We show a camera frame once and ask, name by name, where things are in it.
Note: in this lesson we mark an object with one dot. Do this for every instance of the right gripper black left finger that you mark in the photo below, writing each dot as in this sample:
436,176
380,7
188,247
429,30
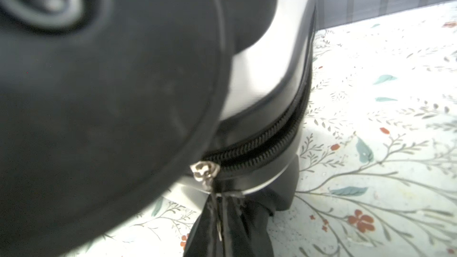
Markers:
203,240

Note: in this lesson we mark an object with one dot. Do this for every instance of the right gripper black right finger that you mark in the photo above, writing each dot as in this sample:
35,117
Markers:
244,228

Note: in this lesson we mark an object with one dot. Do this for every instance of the white hard-shell suitcase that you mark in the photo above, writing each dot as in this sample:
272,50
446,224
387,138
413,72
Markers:
108,104

